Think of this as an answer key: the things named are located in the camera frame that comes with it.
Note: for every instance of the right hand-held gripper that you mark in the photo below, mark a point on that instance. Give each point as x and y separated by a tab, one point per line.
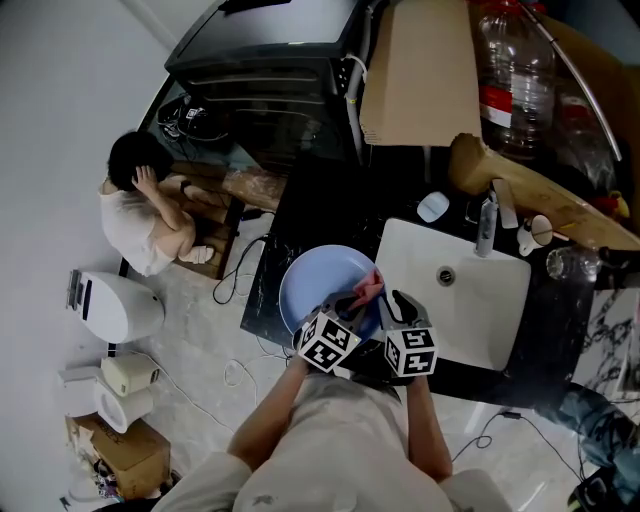
410	352

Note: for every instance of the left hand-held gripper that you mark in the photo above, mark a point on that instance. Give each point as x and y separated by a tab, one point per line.
327	342

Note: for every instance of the pink cloth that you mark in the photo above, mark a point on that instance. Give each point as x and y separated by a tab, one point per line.
367	290

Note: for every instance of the blue round plate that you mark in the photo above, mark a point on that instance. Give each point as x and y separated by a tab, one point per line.
320	280

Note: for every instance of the person's left forearm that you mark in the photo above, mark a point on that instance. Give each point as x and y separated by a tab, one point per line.
270	415

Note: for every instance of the person's right forearm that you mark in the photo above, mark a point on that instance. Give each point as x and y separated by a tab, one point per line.
425	425

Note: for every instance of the white sink basin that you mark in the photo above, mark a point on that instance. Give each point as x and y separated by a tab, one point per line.
450	310

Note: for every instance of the black marble vanity table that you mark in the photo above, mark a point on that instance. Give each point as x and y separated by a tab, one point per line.
325	210

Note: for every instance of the white soap dish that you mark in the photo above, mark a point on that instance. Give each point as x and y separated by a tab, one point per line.
433	206

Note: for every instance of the chrome faucet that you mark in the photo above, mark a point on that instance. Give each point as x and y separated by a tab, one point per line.
486	225

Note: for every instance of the person in white shirt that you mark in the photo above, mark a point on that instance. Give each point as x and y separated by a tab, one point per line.
340	450

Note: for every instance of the white cup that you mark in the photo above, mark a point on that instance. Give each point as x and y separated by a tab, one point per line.
535	232

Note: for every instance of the wooden platform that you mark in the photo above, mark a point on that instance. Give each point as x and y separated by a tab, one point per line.
250	185

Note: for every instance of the small clear plastic bottle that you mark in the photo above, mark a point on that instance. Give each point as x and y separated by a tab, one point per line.
572	262

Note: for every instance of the white marble cabinet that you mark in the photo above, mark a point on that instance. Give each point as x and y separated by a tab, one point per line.
610	340

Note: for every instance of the white oval appliance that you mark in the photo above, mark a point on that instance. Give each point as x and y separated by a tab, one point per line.
120	307

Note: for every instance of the beige box appliance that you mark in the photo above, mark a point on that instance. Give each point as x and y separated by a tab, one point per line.
127	375

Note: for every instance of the large open cardboard box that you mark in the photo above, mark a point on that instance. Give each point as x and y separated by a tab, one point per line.
425	75

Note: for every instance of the large clear plastic bottle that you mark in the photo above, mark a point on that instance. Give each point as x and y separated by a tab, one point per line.
517	75
585	140

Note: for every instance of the black gear bag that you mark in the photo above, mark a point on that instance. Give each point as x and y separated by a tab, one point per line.
182	117

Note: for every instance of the small cardboard box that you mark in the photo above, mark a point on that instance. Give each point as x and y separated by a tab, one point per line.
130	455

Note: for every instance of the white round device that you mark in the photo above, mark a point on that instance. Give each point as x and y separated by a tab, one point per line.
100	400

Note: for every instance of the metal rod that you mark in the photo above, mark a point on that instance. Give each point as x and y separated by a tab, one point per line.
585	80

